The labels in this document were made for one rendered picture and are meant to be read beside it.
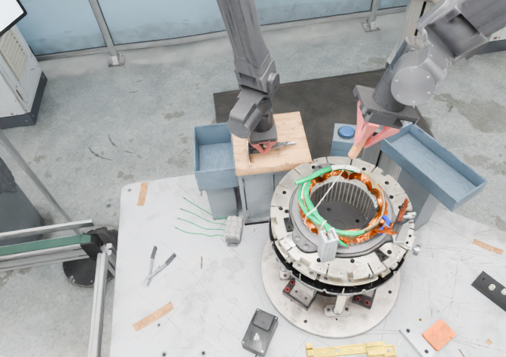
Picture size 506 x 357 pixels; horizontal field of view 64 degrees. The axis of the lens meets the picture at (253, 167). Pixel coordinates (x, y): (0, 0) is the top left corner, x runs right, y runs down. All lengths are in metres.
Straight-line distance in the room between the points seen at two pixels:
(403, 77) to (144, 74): 2.72
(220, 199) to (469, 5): 0.84
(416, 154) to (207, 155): 0.58
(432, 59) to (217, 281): 0.86
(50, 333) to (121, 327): 1.02
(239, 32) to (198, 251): 0.73
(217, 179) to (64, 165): 1.78
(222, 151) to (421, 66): 0.74
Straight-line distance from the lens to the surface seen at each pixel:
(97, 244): 1.44
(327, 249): 0.83
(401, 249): 0.93
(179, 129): 2.69
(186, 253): 1.27
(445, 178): 1.16
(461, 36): 0.65
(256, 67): 0.82
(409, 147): 1.20
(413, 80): 0.60
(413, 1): 1.12
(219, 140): 1.22
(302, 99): 2.79
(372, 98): 0.71
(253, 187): 1.14
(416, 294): 1.25
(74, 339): 2.17
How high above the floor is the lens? 1.89
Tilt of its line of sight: 52 degrees down
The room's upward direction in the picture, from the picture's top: 5 degrees counter-clockwise
